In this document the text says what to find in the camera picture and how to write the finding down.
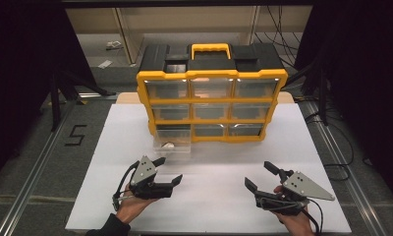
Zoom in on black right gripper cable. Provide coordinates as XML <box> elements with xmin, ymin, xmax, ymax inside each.
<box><xmin>301</xmin><ymin>198</ymin><xmax>325</xmax><ymax>236</ymax></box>

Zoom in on small white floor item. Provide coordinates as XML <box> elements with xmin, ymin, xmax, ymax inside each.
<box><xmin>105</xmin><ymin>40</ymin><xmax>124</xmax><ymax>51</ymax></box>

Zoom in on aluminium floor rail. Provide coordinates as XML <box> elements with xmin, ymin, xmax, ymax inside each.
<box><xmin>0</xmin><ymin>100</ymin><xmax>75</xmax><ymax>236</ymax></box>
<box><xmin>302</xmin><ymin>100</ymin><xmax>389</xmax><ymax>236</ymax></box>

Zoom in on black floor cable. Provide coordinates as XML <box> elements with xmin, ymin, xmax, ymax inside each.
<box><xmin>304</xmin><ymin>111</ymin><xmax>374</xmax><ymax>182</ymax></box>

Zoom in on yellow and black drawer organizer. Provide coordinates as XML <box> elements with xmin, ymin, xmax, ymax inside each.
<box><xmin>136</xmin><ymin>42</ymin><xmax>289</xmax><ymax>145</ymax></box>

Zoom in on person's right hand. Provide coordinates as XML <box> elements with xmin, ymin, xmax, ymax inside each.
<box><xmin>272</xmin><ymin>185</ymin><xmax>315</xmax><ymax>236</ymax></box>

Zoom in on grid of clear drawers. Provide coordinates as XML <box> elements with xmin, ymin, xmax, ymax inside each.
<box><xmin>144</xmin><ymin>78</ymin><xmax>280</xmax><ymax>138</ymax></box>

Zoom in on clear plastic storage drawer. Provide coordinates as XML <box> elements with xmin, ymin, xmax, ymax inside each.
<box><xmin>152</xmin><ymin>128</ymin><xmax>193</xmax><ymax>161</ymax></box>

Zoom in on white paper scrap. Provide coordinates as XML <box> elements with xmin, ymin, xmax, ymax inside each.
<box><xmin>97</xmin><ymin>59</ymin><xmax>114</xmax><ymax>70</ymax></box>

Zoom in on beige shelf frame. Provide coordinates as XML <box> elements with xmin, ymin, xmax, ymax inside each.
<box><xmin>66</xmin><ymin>6</ymin><xmax>313</xmax><ymax>66</ymax></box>

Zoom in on hanging black cables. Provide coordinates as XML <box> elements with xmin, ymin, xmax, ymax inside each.
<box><xmin>253</xmin><ymin>5</ymin><xmax>305</xmax><ymax>68</ymax></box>

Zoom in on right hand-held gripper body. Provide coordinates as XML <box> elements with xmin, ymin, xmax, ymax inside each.
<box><xmin>253</xmin><ymin>170</ymin><xmax>336</xmax><ymax>216</ymax></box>

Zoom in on black curtain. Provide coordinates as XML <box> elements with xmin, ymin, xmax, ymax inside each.
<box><xmin>294</xmin><ymin>4</ymin><xmax>393</xmax><ymax>210</ymax></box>
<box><xmin>0</xmin><ymin>4</ymin><xmax>97</xmax><ymax>188</ymax></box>

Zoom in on person's left hand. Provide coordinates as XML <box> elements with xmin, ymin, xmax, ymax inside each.
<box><xmin>115</xmin><ymin>184</ymin><xmax>158</xmax><ymax>224</ymax></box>

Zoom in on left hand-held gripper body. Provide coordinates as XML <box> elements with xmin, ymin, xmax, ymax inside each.
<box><xmin>128</xmin><ymin>155</ymin><xmax>177</xmax><ymax>201</ymax></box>

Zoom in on black metal stand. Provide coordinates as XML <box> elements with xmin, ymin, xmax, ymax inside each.
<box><xmin>48</xmin><ymin>67</ymin><xmax>118</xmax><ymax>133</ymax></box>

